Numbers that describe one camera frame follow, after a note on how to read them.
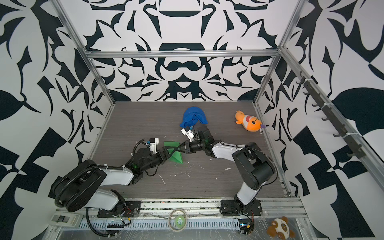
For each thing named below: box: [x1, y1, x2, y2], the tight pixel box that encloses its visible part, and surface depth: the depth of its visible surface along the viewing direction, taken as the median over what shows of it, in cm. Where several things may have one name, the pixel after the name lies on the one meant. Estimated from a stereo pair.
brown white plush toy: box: [267, 216, 296, 240], surface depth 70 cm
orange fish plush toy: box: [235, 110, 262, 133], surface depth 101 cm
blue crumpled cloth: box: [179, 106, 208, 128], surface depth 107 cm
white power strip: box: [49, 212, 83, 228], surface depth 70 cm
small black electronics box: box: [238, 219, 255, 235], surface depth 73 cm
